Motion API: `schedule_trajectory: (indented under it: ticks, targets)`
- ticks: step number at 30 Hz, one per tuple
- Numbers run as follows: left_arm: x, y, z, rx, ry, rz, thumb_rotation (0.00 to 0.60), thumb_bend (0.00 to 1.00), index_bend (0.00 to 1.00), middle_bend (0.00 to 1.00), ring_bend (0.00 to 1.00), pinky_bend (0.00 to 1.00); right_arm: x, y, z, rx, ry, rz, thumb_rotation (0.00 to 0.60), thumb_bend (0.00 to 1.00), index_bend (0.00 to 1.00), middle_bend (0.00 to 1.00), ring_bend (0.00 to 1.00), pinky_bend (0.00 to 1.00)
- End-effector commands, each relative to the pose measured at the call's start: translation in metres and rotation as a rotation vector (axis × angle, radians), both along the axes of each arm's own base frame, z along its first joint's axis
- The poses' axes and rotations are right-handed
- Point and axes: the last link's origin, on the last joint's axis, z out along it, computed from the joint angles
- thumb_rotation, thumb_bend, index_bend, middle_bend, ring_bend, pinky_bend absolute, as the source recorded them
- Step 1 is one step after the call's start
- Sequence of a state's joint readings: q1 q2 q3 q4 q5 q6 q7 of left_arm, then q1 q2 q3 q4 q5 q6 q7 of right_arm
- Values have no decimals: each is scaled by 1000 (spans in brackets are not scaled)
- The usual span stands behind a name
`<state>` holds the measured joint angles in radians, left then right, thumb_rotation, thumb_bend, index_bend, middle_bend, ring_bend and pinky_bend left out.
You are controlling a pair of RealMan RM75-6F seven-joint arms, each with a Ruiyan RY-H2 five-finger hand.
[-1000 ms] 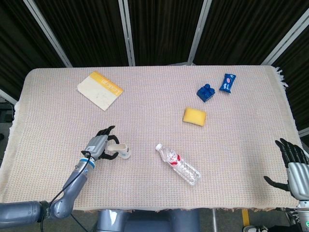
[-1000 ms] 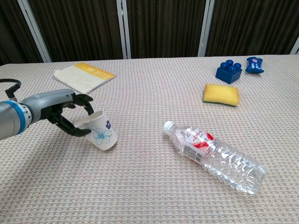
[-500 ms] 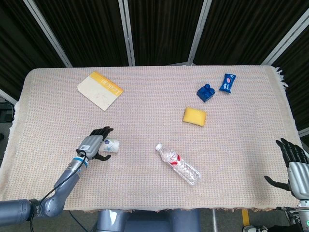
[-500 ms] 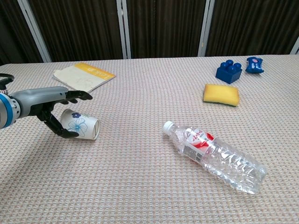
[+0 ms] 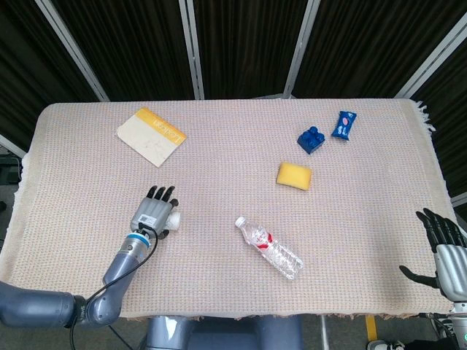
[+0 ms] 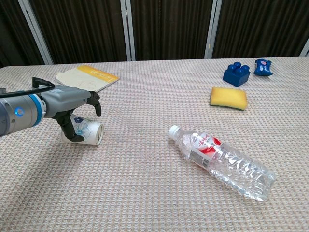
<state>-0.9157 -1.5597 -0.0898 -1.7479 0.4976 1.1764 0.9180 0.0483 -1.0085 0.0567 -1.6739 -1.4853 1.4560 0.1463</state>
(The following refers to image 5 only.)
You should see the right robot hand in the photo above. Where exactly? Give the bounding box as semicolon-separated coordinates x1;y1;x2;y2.
399;208;467;302

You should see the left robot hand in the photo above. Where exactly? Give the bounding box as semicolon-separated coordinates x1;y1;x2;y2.
130;185;180;239

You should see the white paper cup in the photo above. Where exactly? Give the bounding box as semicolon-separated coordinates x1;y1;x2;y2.
163;210;182;232

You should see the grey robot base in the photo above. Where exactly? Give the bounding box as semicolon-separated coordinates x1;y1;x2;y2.
144;315;304;350

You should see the yellow and white notebook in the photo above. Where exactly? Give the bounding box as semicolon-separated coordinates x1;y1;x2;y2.
116;107;188;169

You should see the beige woven tablecloth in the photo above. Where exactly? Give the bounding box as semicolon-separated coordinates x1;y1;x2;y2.
0;98;467;322

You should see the black and white shoe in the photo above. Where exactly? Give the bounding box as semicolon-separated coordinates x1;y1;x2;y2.
366;339;406;350

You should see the clear plastic water bottle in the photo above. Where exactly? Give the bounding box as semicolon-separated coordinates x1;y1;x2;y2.
234;216;305;281

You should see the yellow sponge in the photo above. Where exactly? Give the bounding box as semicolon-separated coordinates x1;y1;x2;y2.
276;162;314;191

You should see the blue snack packet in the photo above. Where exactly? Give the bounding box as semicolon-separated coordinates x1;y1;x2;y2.
331;110;358;142

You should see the blue toy building block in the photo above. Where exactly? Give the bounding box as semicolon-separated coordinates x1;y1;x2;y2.
296;125;326;155

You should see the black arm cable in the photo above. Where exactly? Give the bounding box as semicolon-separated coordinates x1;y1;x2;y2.
69;222;159;350

